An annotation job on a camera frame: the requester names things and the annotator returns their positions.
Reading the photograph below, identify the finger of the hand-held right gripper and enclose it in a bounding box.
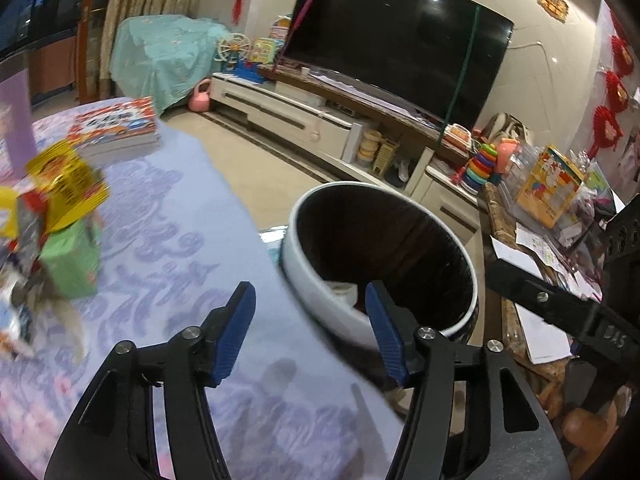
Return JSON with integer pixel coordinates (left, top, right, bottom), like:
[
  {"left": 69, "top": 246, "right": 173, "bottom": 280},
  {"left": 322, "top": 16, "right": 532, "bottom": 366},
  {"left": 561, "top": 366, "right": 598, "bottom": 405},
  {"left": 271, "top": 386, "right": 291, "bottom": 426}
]
[{"left": 486, "top": 259, "right": 608, "bottom": 341}]

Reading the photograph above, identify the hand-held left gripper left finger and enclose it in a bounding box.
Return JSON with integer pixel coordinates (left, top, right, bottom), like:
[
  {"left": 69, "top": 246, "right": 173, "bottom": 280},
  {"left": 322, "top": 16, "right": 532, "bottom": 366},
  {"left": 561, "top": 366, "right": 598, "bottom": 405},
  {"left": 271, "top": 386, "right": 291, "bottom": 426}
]
[{"left": 44, "top": 281, "right": 257, "bottom": 480}]

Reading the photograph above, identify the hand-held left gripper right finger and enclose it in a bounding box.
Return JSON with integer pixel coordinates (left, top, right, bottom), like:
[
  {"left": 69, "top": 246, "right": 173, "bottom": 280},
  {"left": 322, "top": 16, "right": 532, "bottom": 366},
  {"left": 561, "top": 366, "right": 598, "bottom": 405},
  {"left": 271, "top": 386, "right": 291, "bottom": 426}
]
[{"left": 364, "top": 281, "right": 571, "bottom": 480}]

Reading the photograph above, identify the white round waste bin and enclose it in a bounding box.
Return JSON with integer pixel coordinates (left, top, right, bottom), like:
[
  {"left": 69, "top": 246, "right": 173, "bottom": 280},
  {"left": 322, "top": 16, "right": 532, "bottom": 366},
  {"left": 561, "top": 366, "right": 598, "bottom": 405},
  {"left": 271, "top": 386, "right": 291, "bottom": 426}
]
[{"left": 281, "top": 181, "right": 480, "bottom": 348}]

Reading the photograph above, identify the green paper box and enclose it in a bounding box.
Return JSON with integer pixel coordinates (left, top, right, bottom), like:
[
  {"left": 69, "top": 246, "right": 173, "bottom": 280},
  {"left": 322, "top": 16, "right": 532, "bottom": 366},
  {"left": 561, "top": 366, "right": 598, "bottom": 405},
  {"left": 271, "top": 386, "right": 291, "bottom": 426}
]
[{"left": 39, "top": 221, "right": 102, "bottom": 298}]

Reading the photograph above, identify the yellow snack packet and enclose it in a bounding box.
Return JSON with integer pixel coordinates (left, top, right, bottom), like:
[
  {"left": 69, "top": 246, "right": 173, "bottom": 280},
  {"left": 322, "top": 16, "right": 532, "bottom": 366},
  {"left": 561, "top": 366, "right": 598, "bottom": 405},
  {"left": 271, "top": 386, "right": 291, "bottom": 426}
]
[{"left": 27, "top": 141, "right": 111, "bottom": 232}]

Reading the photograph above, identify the white paper sheet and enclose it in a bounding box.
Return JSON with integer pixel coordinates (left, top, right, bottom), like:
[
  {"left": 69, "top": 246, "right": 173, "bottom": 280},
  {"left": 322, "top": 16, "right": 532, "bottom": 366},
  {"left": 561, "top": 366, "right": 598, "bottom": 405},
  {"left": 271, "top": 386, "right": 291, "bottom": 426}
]
[
  {"left": 515, "top": 305, "right": 571, "bottom": 363},
  {"left": 491, "top": 225, "right": 571, "bottom": 291}
]

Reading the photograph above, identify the yellow printed toy box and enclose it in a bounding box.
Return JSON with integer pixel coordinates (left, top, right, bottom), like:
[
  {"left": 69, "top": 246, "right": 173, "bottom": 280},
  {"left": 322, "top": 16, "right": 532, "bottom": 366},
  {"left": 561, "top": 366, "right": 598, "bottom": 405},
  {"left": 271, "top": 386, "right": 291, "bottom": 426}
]
[{"left": 515, "top": 145, "right": 586, "bottom": 228}]

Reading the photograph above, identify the pink plastic toy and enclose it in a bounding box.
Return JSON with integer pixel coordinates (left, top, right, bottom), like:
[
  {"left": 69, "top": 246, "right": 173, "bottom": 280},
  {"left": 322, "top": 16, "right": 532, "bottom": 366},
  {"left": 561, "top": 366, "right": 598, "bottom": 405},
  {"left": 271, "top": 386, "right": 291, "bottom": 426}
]
[{"left": 495, "top": 139, "right": 523, "bottom": 171}]

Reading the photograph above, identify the yellow perforated basket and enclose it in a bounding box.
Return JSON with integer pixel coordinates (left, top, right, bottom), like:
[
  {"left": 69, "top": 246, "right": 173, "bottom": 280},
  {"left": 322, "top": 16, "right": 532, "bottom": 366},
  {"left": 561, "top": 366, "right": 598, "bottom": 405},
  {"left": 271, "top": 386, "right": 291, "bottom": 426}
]
[{"left": 372, "top": 141, "right": 400, "bottom": 178}]

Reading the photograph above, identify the orange toy box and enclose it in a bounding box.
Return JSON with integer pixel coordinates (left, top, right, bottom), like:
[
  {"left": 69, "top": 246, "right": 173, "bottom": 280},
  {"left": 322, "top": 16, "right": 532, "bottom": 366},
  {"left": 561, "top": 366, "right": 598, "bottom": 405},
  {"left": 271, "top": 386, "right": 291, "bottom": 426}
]
[{"left": 445, "top": 124, "right": 473, "bottom": 151}]

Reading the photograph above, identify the stack of yellow containers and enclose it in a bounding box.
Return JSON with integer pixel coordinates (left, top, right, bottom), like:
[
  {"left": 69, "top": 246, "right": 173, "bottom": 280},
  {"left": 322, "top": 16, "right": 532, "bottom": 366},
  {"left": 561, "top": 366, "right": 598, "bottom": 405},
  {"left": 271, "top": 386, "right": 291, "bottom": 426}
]
[{"left": 357, "top": 130, "right": 383, "bottom": 166}]

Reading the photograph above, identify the white upright panel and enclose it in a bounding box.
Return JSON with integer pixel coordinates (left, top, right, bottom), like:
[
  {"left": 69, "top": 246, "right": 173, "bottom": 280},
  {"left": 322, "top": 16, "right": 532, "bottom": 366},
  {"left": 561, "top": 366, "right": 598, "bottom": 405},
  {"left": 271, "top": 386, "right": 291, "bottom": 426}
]
[{"left": 342, "top": 122, "right": 363, "bottom": 161}]

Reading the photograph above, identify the crumpled white wrapper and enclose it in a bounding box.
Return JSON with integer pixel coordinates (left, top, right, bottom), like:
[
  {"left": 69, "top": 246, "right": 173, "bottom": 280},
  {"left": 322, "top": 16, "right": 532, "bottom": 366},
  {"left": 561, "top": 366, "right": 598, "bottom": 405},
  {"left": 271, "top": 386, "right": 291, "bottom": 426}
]
[{"left": 0, "top": 255, "right": 83, "bottom": 358}]

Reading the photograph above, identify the white-edged book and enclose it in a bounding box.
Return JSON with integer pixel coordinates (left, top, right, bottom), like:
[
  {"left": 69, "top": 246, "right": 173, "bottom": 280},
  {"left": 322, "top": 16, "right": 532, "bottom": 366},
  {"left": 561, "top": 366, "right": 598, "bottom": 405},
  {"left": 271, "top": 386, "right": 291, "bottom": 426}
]
[{"left": 80, "top": 130, "right": 162, "bottom": 163}]

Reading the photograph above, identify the white and wood TV cabinet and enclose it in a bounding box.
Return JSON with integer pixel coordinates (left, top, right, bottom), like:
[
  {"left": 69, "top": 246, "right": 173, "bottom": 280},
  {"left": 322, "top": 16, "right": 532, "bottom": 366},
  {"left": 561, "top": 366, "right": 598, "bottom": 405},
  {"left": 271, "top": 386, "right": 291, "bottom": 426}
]
[{"left": 207, "top": 65, "right": 483, "bottom": 231}]

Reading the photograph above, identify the pink toy kettlebell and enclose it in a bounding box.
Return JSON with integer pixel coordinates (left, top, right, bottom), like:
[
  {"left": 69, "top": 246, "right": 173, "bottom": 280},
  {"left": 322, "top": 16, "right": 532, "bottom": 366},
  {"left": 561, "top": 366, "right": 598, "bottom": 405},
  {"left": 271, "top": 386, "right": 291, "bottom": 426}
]
[{"left": 188, "top": 79, "right": 212, "bottom": 112}]

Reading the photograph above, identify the red snack bag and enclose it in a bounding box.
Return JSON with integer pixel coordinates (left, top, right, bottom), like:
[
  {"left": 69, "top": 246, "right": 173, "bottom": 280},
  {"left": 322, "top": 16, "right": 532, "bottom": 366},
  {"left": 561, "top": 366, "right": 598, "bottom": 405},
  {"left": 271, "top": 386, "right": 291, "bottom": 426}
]
[{"left": 10, "top": 191, "right": 51, "bottom": 266}]

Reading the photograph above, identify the green ribbon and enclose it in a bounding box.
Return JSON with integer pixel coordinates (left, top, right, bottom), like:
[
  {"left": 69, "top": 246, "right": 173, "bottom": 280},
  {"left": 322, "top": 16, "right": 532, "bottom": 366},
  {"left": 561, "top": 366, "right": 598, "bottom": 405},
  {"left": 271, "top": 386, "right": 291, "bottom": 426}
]
[{"left": 435, "top": 7, "right": 481, "bottom": 148}]

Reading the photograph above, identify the stack of picture books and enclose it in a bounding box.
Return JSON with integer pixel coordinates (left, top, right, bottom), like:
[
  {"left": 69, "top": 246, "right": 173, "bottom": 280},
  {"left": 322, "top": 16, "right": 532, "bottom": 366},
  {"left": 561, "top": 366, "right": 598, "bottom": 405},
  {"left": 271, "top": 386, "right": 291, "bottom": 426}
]
[{"left": 67, "top": 97, "right": 158, "bottom": 142}]

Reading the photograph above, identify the blue toy set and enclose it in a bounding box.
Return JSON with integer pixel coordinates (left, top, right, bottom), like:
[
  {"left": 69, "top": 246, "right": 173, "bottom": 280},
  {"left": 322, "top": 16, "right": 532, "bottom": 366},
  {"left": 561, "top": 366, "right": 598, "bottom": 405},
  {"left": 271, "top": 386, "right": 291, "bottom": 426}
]
[{"left": 236, "top": 60, "right": 271, "bottom": 83}]

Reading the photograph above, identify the ferris wheel toy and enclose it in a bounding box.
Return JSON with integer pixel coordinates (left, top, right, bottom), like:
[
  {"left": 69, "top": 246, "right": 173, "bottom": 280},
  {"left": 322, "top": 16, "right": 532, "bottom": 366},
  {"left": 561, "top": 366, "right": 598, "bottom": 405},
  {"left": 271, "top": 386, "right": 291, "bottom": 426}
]
[{"left": 216, "top": 33, "right": 252, "bottom": 72}]

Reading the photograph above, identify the colourful toy activity board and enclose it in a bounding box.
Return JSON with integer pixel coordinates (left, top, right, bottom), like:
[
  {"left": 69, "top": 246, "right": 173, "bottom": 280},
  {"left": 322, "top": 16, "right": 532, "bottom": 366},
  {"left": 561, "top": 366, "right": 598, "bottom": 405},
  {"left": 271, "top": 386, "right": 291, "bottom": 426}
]
[{"left": 250, "top": 37, "right": 281, "bottom": 66}]

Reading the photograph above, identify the teal floral dust cloth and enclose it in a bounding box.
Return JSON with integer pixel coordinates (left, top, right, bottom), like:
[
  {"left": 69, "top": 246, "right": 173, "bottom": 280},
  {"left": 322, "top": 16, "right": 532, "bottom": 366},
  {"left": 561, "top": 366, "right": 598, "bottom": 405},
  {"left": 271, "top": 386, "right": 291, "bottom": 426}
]
[{"left": 110, "top": 15, "right": 233, "bottom": 111}]

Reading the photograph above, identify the large black television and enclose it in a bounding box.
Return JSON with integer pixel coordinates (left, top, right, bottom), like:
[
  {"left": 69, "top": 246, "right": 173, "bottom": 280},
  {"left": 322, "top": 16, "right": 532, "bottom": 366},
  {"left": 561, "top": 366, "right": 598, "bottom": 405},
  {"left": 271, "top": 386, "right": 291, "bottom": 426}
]
[{"left": 277, "top": 0, "right": 516, "bottom": 133}]

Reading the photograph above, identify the pink ribbon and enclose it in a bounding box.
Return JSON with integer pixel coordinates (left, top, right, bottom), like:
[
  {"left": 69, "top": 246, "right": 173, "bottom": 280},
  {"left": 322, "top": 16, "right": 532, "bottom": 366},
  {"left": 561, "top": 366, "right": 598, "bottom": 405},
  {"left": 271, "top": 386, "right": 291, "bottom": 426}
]
[{"left": 290, "top": 0, "right": 331, "bottom": 46}]

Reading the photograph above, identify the wooden framed glass door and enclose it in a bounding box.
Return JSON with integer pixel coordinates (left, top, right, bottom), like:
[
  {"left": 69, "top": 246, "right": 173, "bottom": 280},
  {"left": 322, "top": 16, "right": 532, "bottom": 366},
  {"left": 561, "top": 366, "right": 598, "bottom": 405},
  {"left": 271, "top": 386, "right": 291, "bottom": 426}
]
[{"left": 0, "top": 0, "right": 108, "bottom": 106}]

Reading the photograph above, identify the rainbow stacking ring toy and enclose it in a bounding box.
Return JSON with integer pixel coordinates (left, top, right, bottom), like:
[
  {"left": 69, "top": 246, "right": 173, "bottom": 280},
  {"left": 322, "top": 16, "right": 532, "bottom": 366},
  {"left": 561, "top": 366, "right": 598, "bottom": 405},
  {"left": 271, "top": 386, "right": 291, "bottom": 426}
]
[{"left": 462, "top": 144, "right": 498, "bottom": 192}]

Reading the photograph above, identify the red paper wall ornament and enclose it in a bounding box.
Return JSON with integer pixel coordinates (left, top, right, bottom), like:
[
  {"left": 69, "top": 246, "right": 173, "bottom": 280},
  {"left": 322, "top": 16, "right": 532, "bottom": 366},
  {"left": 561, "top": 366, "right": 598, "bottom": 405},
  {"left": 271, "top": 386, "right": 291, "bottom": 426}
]
[
  {"left": 587, "top": 106, "right": 623, "bottom": 158},
  {"left": 605, "top": 71, "right": 630, "bottom": 111},
  {"left": 611, "top": 12, "right": 635, "bottom": 78}
]

